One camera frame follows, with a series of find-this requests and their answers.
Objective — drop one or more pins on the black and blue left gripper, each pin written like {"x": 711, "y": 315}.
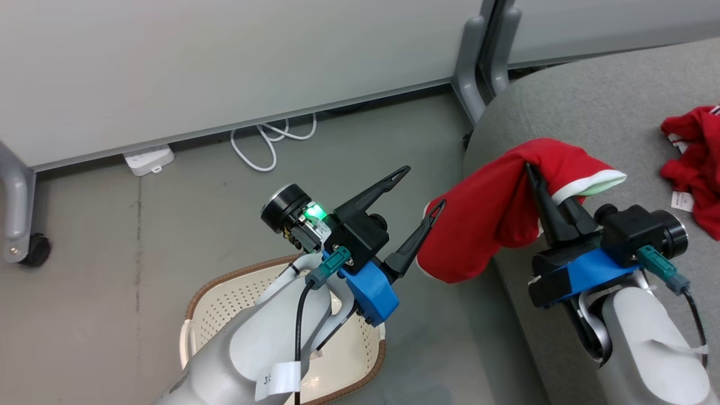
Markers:
{"x": 363, "y": 239}

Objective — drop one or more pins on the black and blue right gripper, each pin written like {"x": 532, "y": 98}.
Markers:
{"x": 590, "y": 264}

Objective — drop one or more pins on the red garment with white cuff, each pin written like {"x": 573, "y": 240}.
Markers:
{"x": 484, "y": 214}

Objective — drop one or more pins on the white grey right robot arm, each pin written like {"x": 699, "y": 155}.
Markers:
{"x": 647, "y": 349}

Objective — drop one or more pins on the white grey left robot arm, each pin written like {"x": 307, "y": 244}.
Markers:
{"x": 264, "y": 337}

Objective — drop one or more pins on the grey fabric sofa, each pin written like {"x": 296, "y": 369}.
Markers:
{"x": 590, "y": 95}

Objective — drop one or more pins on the crumpled red garment white tag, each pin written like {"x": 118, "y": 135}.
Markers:
{"x": 697, "y": 169}

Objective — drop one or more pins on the white laundry basket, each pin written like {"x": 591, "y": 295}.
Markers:
{"x": 225, "y": 304}

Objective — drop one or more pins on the white power strip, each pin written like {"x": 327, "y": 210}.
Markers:
{"x": 147, "y": 159}

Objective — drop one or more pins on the black caster wheel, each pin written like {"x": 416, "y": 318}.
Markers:
{"x": 37, "y": 250}

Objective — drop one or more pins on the grey partition foot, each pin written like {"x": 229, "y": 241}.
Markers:
{"x": 17, "y": 197}

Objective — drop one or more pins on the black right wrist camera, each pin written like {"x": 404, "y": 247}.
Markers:
{"x": 670, "y": 233}

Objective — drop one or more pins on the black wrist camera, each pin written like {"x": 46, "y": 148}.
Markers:
{"x": 287, "y": 208}
{"x": 670, "y": 233}

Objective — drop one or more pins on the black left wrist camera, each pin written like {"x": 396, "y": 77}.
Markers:
{"x": 287, "y": 208}

